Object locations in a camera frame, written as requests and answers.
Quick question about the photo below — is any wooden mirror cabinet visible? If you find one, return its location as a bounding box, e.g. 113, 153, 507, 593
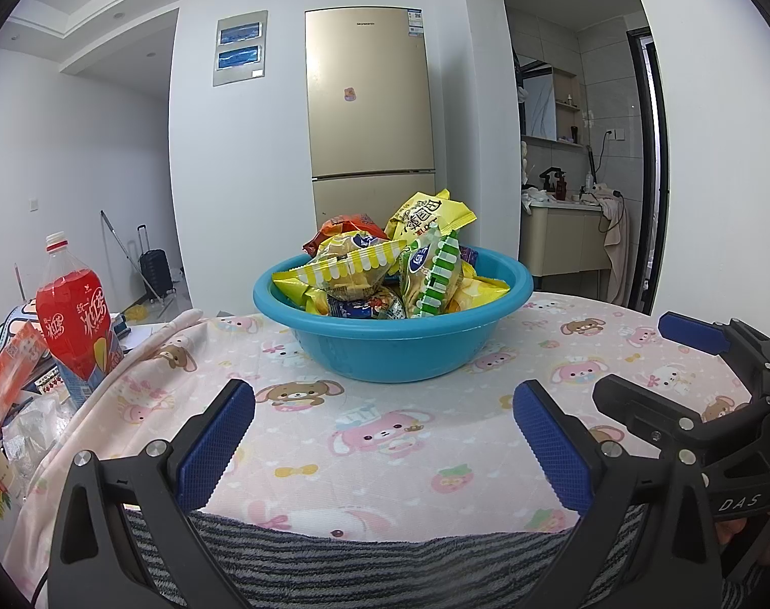
518, 63, 584, 148

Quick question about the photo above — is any dark pump bottle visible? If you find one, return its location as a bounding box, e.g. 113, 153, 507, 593
540, 166, 569, 200

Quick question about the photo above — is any blue snack bag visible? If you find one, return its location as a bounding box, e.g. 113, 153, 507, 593
327, 288, 405, 319

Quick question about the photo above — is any yellow striped clear snack bag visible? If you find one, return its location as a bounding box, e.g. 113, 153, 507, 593
293, 232, 411, 302

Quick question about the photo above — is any orange packet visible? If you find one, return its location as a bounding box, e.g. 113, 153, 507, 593
0, 323, 49, 435

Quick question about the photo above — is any grey striped mat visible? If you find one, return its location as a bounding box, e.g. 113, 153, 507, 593
122, 504, 766, 609

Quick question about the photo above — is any blue plastic basin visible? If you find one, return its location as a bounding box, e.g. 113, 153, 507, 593
253, 245, 533, 383

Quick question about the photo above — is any beige vanity cabinet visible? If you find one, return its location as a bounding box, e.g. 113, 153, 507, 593
521, 199, 614, 277

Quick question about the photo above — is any black door frame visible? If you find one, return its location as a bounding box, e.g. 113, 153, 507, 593
626, 25, 671, 315

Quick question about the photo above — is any red soda bottle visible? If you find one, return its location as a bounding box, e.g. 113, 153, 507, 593
36, 232, 125, 403

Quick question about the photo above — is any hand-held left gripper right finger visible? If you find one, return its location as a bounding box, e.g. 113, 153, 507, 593
513, 379, 722, 609

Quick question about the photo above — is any hanging beige towel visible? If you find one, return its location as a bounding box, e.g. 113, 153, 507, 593
597, 189, 630, 306

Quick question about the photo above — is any clear plastic bag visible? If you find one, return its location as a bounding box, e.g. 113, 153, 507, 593
1, 393, 75, 496

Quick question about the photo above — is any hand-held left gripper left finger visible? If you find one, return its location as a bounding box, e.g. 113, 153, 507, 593
48, 379, 257, 609

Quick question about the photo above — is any leaning metal pole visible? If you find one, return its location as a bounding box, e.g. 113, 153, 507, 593
99, 209, 164, 306

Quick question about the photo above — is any person's right hand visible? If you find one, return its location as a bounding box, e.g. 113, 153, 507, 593
715, 516, 769, 550

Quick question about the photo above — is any dark suitcase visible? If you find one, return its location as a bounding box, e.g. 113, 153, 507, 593
136, 224, 173, 296

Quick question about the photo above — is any gold refrigerator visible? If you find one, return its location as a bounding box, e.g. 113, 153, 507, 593
304, 5, 438, 229

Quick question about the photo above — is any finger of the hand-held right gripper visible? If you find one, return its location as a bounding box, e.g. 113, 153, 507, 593
657, 312, 767, 389
592, 374, 770, 468

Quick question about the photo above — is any red snack bag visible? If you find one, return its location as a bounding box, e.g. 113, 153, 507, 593
302, 212, 389, 258

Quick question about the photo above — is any green striped clear snack bag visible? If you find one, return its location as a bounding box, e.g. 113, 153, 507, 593
399, 228, 465, 319

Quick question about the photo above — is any large yellow potato chip bag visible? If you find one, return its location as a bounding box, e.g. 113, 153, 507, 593
385, 188, 478, 255

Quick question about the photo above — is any pink cartoon tablecloth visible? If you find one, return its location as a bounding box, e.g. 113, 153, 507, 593
5, 292, 770, 585

